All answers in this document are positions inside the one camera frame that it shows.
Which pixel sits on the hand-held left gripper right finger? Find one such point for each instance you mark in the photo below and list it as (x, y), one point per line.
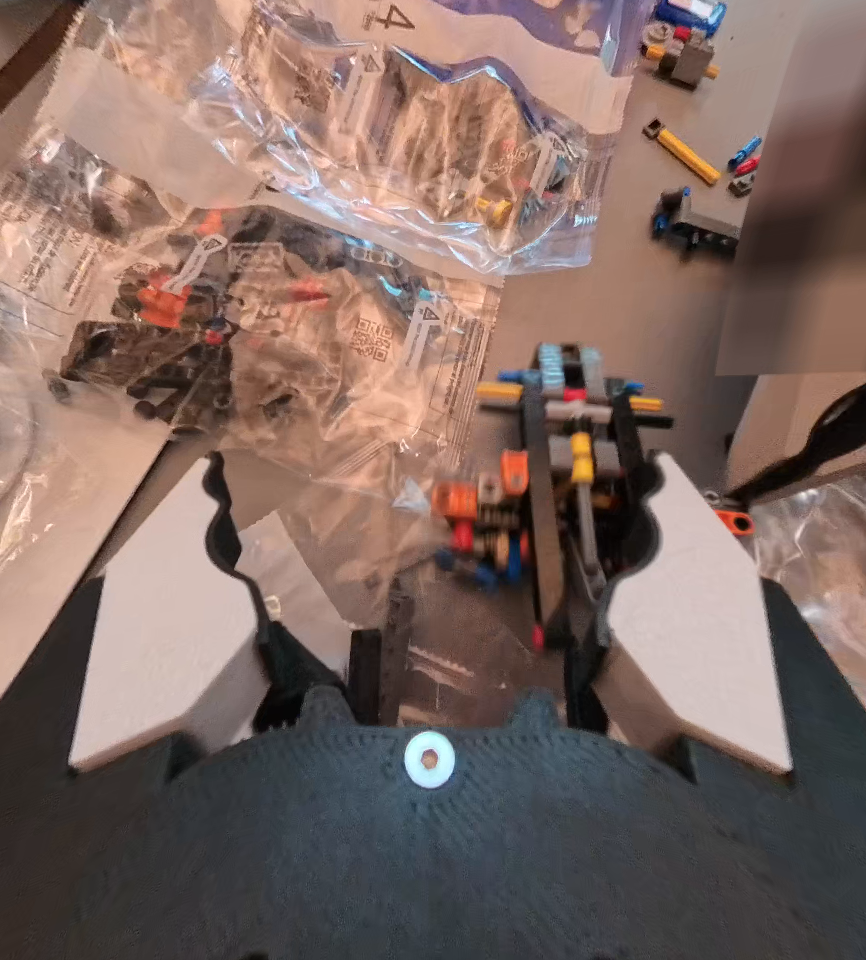
(702, 637)

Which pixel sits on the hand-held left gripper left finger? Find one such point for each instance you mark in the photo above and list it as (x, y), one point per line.
(170, 637)

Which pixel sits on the orange lego connector piece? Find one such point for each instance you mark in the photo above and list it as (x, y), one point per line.
(734, 519)

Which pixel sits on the multicolour lego assembly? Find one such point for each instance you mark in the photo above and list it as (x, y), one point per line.
(553, 487)

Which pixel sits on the dark grey lego beam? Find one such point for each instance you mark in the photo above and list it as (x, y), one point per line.
(702, 221)

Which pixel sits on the scattered loose lego pieces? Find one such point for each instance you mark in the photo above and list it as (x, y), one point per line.
(691, 154)

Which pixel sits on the clear bag of black lego parts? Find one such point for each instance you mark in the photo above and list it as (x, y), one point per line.
(200, 337)

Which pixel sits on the grey lego block yellow axle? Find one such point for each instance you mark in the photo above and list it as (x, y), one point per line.
(684, 60)

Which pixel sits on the large labelled bag of lego parts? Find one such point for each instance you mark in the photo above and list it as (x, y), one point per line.
(418, 112)

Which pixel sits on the flat empty clear bag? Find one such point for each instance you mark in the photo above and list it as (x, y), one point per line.
(837, 585)

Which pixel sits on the small blue labelled packet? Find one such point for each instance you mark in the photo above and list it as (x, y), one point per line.
(691, 11)

